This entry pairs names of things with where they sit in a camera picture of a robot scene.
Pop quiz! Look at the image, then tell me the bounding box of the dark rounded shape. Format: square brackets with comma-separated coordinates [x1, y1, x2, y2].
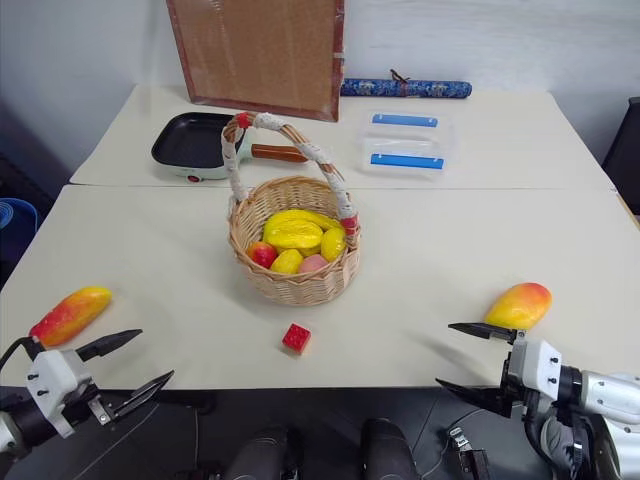
[225, 424, 303, 480]
[360, 417, 419, 480]

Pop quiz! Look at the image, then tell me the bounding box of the black chair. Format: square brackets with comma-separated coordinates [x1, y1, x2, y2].
[601, 95, 640, 189]

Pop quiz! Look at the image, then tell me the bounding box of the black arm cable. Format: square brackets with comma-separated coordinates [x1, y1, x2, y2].
[521, 392, 589, 480]
[0, 336, 42, 372]

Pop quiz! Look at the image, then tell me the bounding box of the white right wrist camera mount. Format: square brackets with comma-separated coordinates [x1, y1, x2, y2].
[508, 338, 564, 402]

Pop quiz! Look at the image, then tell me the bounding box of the plump yellow red mango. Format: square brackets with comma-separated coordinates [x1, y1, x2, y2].
[483, 282, 554, 332]

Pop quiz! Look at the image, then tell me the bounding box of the square electric frying pan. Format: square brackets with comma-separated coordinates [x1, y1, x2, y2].
[150, 112, 312, 183]

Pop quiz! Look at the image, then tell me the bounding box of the yellow banana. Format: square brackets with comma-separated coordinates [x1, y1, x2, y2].
[287, 209, 347, 232]

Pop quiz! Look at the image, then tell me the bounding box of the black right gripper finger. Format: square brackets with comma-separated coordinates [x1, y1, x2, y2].
[435, 377, 514, 419]
[448, 321, 519, 344]

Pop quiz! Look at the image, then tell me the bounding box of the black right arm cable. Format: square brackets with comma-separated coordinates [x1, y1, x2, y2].
[521, 392, 589, 480]

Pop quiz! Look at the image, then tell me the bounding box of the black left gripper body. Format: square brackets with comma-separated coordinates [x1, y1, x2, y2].
[74, 349, 119, 427]

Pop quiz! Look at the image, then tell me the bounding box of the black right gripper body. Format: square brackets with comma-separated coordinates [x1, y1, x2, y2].
[500, 329, 532, 419]

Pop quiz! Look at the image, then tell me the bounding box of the yellow starfruit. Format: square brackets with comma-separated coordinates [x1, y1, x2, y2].
[262, 211, 325, 253]

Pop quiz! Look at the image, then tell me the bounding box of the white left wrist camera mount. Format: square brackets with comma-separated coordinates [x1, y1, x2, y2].
[25, 347, 97, 439]

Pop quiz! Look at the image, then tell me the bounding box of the cork board with brown frame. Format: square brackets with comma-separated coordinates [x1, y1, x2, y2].
[165, 0, 347, 123]

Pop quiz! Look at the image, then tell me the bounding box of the black clamp with wire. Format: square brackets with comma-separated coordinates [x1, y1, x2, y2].
[446, 424, 490, 480]

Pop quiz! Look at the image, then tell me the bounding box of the blue patterned rolled scroll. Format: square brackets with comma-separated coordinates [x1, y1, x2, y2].
[339, 69, 474, 100]

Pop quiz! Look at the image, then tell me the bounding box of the red toy brick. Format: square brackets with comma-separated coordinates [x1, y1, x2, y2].
[281, 322, 313, 358]

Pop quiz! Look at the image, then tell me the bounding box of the blue round bin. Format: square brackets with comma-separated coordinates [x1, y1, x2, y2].
[0, 196, 41, 262]

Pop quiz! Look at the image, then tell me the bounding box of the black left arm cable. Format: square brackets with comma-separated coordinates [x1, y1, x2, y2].
[0, 336, 42, 372]

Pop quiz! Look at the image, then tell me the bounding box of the pink peach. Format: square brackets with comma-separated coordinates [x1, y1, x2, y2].
[298, 254, 329, 275]

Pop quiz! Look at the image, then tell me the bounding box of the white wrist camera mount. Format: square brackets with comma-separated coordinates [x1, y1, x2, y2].
[508, 338, 564, 402]
[25, 347, 97, 439]

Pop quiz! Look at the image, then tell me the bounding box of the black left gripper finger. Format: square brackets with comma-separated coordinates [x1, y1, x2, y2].
[110, 369, 176, 419]
[76, 328, 144, 363]

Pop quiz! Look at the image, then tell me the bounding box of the wicker basket with handle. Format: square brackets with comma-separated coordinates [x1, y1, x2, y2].
[220, 112, 363, 308]

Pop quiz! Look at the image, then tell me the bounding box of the long red yellow mango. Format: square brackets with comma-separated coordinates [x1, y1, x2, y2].
[28, 285, 114, 348]

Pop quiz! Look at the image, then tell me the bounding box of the yellow lemon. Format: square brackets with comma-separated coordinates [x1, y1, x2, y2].
[270, 248, 305, 275]
[319, 227, 348, 263]

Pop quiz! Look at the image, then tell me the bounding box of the clear box with blue clips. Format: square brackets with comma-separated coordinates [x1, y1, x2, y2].
[355, 109, 457, 178]

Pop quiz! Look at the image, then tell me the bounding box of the red yellow apple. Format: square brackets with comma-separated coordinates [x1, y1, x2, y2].
[246, 241, 279, 270]

